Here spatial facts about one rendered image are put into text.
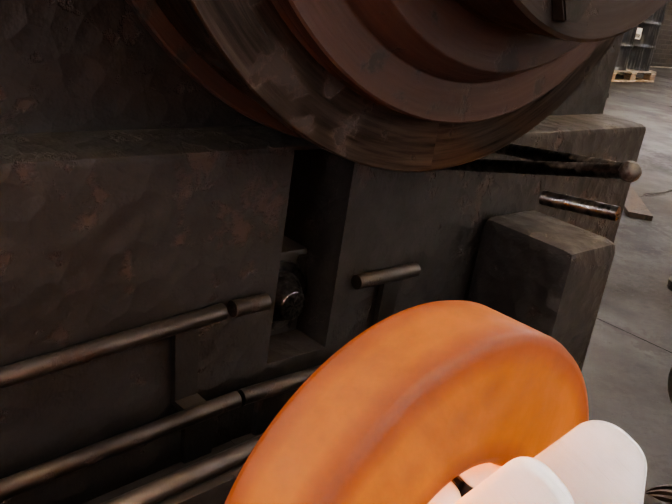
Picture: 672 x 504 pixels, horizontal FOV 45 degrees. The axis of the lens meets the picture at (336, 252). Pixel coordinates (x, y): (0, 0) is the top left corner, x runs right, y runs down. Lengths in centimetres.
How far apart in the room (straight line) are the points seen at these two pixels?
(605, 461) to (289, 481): 9
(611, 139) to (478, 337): 68
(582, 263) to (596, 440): 46
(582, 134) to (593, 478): 63
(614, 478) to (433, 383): 6
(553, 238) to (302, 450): 52
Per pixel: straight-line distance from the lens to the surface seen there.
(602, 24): 47
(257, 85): 41
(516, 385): 26
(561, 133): 82
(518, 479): 23
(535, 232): 72
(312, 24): 40
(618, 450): 25
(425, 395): 22
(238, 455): 51
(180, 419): 55
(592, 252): 72
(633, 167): 53
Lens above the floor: 100
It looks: 20 degrees down
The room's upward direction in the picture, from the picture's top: 9 degrees clockwise
